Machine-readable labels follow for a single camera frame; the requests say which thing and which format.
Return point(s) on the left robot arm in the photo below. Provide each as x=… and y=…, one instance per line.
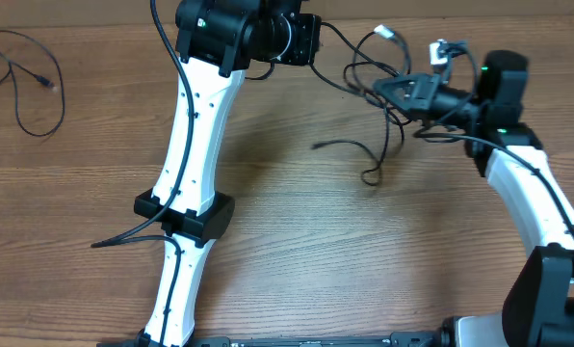
x=215, y=44

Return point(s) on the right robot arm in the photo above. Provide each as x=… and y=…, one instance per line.
x=539, y=309

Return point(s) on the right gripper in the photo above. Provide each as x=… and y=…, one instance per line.
x=411, y=101

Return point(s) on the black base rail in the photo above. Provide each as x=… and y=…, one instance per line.
x=396, y=339

